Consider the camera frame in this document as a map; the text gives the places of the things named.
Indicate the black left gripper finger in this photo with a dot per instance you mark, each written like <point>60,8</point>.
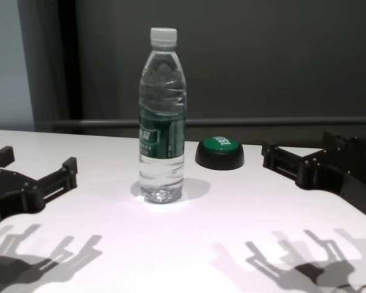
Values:
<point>3,158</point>
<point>52,186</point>

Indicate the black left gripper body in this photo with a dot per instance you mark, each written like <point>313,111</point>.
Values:
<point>4,192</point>

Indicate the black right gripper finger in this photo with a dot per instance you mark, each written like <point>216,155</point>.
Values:
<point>288,166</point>
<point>338,142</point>

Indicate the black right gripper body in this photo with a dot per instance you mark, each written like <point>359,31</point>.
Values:
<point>353,174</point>

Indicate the clear water bottle green label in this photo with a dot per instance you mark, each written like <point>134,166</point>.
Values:
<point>161,122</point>

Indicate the green button black base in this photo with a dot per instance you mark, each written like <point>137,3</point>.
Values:
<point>219,155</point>

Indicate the thin grey horizontal rail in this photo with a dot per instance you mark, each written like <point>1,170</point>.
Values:
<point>262,122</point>

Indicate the black vertical frame post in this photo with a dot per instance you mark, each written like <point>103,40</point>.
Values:
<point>70,61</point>

